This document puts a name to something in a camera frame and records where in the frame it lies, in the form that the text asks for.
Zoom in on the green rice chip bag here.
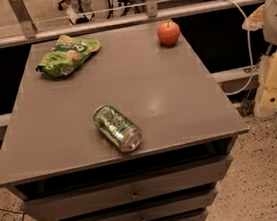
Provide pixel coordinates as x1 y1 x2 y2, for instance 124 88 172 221
36 35 101 78

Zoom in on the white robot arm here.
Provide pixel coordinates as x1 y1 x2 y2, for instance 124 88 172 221
242 0 277 118

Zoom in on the red apple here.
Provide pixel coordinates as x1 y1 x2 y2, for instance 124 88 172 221
157 21 180 47

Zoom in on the green soda can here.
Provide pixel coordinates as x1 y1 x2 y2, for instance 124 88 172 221
93 104 143 153

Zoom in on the black office chair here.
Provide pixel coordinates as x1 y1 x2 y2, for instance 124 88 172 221
59 0 95 25

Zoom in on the grey drawer cabinet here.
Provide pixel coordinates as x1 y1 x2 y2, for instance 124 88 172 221
0 23 247 221

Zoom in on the white cable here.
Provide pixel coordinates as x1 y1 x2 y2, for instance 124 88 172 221
214 0 259 97

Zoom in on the metal railing frame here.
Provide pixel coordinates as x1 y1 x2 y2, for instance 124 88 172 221
0 0 265 48

